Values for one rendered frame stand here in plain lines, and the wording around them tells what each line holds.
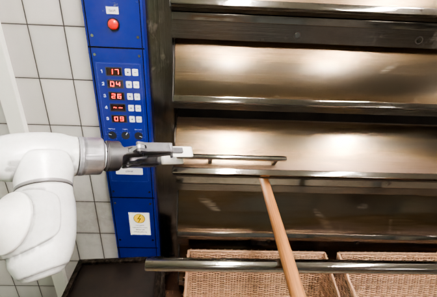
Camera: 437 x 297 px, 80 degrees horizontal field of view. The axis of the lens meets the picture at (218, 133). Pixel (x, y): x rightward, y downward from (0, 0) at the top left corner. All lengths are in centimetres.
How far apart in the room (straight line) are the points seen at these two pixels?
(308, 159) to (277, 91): 24
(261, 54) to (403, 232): 89
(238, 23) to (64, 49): 51
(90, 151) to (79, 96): 31
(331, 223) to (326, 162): 31
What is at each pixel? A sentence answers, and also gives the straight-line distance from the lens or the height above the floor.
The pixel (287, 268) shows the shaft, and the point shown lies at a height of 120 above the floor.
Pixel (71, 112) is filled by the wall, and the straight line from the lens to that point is 96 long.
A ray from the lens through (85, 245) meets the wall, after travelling 126.
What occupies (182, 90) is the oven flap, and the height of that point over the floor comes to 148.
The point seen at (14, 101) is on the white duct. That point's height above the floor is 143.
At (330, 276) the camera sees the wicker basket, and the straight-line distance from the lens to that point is 119.
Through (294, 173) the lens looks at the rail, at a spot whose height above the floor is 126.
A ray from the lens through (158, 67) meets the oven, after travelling 83.
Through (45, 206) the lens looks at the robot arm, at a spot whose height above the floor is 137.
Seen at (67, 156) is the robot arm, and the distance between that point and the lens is 63.
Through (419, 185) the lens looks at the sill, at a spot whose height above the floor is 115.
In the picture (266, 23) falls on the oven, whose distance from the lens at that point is 81.
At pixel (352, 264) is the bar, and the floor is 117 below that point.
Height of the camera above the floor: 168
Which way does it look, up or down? 23 degrees down
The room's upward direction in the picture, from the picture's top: 3 degrees clockwise
